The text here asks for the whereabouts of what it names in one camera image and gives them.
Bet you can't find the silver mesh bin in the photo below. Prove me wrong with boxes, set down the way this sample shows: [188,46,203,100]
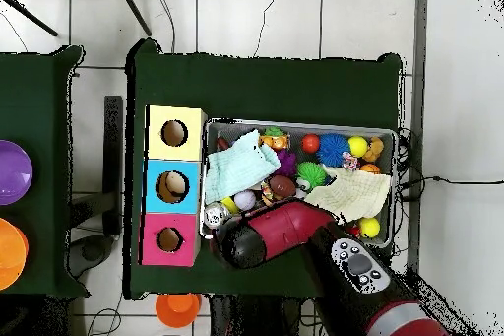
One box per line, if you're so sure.
[198,116,400,249]

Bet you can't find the wooden box with three holes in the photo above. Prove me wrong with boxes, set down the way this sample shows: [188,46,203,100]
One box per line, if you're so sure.
[139,104,209,268]

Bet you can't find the mint knitted cloth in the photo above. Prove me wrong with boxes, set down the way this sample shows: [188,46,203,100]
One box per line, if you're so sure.
[203,128,282,205]

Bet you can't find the orange toy building block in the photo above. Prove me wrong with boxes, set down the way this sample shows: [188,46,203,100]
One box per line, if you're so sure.
[258,134,291,152]

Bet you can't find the brown toy football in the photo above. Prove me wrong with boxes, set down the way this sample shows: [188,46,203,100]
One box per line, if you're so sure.
[268,174,297,199]

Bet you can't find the purple spiky rubber toy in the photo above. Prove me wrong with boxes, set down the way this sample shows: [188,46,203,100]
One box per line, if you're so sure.
[275,149,298,177]

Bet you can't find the green spiky rubber ball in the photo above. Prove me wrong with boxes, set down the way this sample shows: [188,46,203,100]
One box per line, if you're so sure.
[295,161,328,189]

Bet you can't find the dark green table cloth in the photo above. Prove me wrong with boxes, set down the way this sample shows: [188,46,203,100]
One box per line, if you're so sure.
[0,44,90,298]
[123,37,405,300]

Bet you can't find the blue spiky rubber ball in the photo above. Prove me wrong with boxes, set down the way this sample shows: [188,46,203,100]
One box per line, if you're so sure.
[315,132,351,168]

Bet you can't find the cream knitted cloth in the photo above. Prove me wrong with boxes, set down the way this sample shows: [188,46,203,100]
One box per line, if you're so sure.
[304,166,393,224]

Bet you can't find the yellow smooth ball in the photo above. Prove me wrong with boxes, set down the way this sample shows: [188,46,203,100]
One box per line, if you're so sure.
[346,135,369,159]

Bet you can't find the orange plastic cup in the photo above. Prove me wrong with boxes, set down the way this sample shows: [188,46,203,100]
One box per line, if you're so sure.
[155,293,203,329]

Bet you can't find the purple plastic plate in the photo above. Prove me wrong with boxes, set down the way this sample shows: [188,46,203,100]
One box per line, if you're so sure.
[0,139,33,206]

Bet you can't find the orange plastic bowl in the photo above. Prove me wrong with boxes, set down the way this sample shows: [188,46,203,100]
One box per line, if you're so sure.
[0,217,30,292]

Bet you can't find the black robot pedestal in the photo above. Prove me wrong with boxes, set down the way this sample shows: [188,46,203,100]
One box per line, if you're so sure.
[208,294,304,336]

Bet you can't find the black metal frame legs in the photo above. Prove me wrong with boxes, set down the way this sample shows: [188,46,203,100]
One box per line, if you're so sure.
[0,0,153,37]

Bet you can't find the black cable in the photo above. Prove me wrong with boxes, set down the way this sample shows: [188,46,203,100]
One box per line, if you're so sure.
[397,174,504,191]

